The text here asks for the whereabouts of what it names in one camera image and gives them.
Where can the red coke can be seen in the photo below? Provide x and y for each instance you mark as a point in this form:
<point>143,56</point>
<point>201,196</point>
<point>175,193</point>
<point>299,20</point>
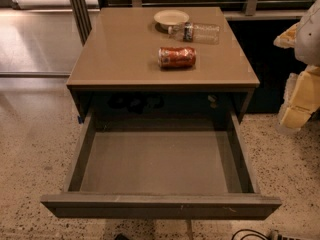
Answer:
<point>176,57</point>

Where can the white ceramic bowl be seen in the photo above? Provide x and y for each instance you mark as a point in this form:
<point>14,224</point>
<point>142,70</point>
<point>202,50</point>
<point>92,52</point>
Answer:
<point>167,18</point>

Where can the grey cabinet with glossy top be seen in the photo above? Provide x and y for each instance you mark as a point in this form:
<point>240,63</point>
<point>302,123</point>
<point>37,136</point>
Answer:
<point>121,53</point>

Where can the open grey top drawer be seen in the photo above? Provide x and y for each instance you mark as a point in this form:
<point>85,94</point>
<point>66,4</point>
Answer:
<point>161,168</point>

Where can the clear plastic water bottle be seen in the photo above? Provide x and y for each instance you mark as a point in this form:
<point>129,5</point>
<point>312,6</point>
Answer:
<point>195,33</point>

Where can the small black object on floor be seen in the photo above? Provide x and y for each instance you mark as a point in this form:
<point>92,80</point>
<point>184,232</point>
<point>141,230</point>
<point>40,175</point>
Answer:
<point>121,237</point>

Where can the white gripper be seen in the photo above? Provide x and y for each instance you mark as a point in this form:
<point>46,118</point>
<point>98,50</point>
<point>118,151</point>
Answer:
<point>309,39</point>

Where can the white power strip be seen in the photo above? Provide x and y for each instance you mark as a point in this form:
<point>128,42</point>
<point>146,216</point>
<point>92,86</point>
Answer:
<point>276,235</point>

